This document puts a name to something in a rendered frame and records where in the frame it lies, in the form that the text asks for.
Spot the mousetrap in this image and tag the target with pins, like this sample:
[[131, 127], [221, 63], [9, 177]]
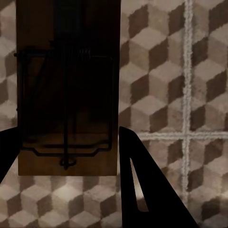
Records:
[[68, 57]]

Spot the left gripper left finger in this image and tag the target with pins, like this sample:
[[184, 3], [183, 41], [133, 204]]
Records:
[[9, 149]]

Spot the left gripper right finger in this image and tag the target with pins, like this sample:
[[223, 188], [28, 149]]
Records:
[[166, 210]]

